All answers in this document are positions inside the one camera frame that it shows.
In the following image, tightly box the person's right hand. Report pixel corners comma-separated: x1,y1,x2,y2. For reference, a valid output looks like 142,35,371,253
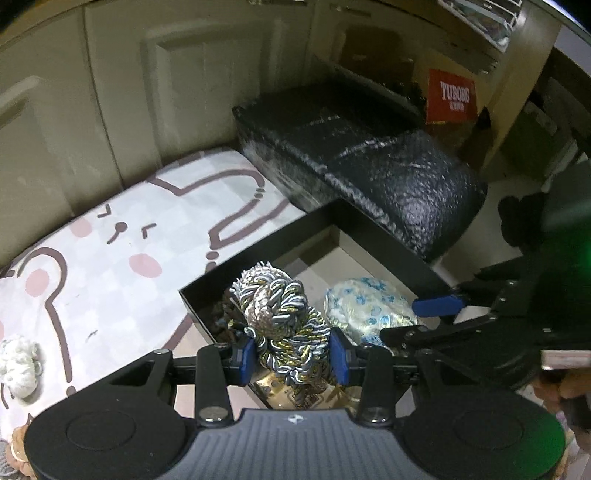
531,368,580,411

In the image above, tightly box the floral drawstring pouch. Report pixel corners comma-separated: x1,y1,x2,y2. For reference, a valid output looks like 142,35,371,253
323,277,421,349

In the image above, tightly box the cream cabinet door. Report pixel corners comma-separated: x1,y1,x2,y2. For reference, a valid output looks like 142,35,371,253
85,0,324,195
0,0,121,268

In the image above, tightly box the striped rope knot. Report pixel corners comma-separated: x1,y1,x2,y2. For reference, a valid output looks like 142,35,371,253
228,261,333,407

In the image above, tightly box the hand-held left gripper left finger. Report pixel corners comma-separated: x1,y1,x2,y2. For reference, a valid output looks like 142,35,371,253
99,339,256,428

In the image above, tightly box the wire shelf rack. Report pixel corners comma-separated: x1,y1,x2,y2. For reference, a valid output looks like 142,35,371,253
438,0,518,51

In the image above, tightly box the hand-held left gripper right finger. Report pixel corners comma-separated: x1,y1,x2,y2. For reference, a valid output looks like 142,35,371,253
329,328,481,428

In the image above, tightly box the bear print blanket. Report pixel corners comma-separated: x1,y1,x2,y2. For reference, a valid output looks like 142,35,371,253
0,148,308,444

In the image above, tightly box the black box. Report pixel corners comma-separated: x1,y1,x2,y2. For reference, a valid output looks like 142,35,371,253
178,198,455,411

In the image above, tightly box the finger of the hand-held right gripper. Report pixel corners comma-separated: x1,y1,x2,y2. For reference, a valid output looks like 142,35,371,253
412,265,541,324
381,314,541,358

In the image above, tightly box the grey crocheted doll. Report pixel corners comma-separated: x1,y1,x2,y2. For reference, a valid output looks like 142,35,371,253
0,438,21,478

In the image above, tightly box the dark brown carton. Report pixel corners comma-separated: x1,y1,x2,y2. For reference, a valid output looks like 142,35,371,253
339,23,416,84

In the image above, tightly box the tan plush bear toy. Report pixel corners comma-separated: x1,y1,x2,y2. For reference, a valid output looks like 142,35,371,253
8,424,38,476

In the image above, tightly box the red sign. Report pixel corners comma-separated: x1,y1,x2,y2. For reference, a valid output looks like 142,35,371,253
425,68,483,125

